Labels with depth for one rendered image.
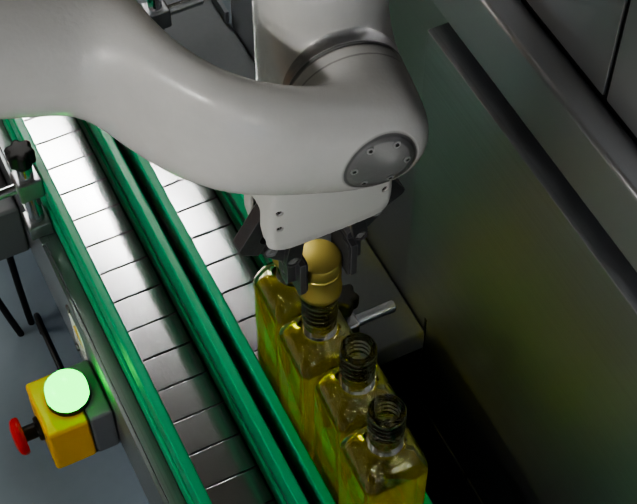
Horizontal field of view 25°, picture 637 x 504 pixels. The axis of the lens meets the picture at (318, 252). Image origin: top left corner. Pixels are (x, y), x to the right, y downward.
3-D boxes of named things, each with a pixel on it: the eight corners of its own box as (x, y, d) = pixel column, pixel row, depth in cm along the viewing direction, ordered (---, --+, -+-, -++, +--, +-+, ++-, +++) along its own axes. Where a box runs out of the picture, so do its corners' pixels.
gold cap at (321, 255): (349, 296, 114) (350, 264, 111) (308, 313, 113) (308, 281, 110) (329, 263, 116) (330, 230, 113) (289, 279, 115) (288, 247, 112)
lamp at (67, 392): (97, 406, 146) (93, 391, 143) (55, 423, 144) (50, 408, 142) (81, 371, 148) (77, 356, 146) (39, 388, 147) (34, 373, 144)
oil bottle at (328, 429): (393, 510, 133) (404, 393, 116) (338, 534, 132) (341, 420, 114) (365, 460, 136) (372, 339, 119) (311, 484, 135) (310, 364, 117)
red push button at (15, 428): (48, 432, 146) (16, 445, 145) (54, 451, 149) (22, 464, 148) (34, 401, 148) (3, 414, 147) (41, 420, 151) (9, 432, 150)
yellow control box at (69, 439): (121, 446, 151) (113, 411, 145) (54, 474, 149) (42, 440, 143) (97, 393, 155) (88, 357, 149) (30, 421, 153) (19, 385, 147)
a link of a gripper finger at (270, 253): (289, 211, 108) (291, 263, 113) (250, 226, 107) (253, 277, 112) (308, 242, 106) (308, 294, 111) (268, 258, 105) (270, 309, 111)
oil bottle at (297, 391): (359, 460, 136) (365, 339, 119) (305, 484, 135) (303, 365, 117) (333, 413, 139) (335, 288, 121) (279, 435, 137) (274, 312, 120)
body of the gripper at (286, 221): (362, 53, 101) (359, 156, 110) (228, 102, 98) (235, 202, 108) (413, 128, 97) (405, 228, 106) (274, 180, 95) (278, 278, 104)
